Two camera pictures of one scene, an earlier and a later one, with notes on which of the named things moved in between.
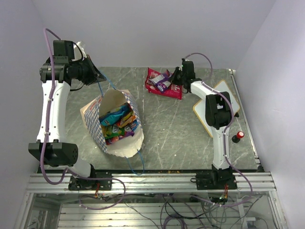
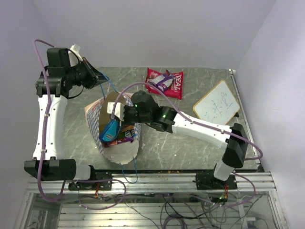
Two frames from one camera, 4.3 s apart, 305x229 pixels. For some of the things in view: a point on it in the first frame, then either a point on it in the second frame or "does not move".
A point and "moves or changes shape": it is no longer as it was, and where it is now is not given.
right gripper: (173, 79) → (126, 122)
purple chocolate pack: (127, 133) → (125, 140)
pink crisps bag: (174, 91) does not move
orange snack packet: (127, 121) moves or changes shape
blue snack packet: (110, 118) moves or changes shape
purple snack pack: (162, 81) does not move
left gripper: (95, 75) does not move
